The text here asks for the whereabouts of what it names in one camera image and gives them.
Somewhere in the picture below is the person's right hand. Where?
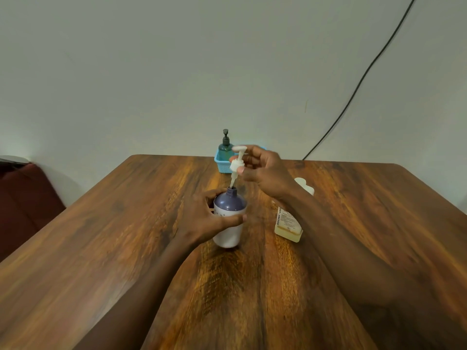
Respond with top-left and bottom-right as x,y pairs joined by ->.
229,145 -> 299,199

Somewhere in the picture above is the person's left hand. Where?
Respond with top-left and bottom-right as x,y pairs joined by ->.
176,188 -> 247,247

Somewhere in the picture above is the purple and white bottle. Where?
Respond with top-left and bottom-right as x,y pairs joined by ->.
213,186 -> 248,249

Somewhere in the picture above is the white pump dispenser head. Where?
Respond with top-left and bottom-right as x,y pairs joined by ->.
229,146 -> 249,189

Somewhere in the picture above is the person's left forearm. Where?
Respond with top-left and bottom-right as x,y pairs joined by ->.
75,235 -> 200,350

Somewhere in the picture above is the person's right forearm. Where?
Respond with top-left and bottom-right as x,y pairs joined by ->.
279,183 -> 467,350

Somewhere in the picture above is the blue plastic basket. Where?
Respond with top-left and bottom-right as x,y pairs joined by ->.
214,145 -> 268,174

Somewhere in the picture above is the green pump bottle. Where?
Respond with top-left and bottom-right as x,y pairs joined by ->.
218,129 -> 235,161

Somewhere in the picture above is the yellow liquid refill bottle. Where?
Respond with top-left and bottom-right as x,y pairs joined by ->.
274,177 -> 315,243

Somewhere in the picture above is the dark red sofa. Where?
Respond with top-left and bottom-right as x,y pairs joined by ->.
0,155 -> 66,262

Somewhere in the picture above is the black cable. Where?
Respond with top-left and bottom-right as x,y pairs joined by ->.
302,0 -> 417,161

